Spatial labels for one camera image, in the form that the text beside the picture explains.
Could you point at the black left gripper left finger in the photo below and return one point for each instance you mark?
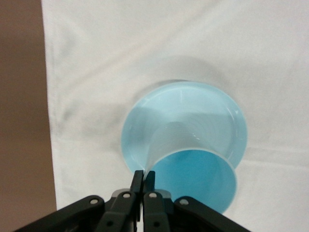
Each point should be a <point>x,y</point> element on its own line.
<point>120,212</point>

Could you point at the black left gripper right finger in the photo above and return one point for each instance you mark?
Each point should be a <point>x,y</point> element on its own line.
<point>157,212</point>

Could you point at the blue cup with white outside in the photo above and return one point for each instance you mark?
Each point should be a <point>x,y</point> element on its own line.
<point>198,176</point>

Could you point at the light blue plate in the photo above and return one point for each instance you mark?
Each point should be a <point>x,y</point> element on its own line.
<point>169,106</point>

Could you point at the white tablecloth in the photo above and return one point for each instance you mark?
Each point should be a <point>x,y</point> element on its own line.
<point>144,43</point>

